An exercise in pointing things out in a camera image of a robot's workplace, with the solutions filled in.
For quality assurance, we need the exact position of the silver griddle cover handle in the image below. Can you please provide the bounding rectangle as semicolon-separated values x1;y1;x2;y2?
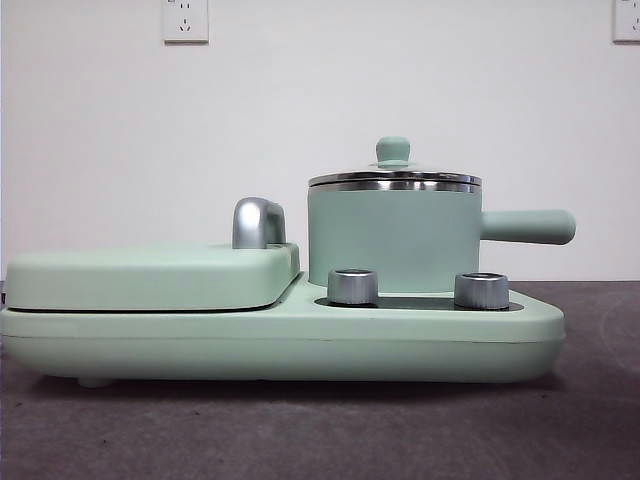
231;197;288;250

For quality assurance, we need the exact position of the mint green breakfast machine base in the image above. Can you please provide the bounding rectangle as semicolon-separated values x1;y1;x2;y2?
0;277;567;389

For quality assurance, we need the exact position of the glass lid with green knob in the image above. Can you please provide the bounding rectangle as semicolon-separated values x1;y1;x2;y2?
306;135;485;190

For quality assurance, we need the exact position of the silver control knob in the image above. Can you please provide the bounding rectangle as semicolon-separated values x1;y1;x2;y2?
326;267;380;307
453;271;511;309

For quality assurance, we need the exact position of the mint green hinged griddle cover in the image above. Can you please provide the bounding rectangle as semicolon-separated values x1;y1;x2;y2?
3;239;302;314

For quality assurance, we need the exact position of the mint green handled pot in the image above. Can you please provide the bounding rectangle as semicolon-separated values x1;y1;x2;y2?
305;179;577;294

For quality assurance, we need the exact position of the white wall socket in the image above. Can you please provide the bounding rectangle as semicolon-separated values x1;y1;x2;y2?
162;0;210;47
612;0;640;44

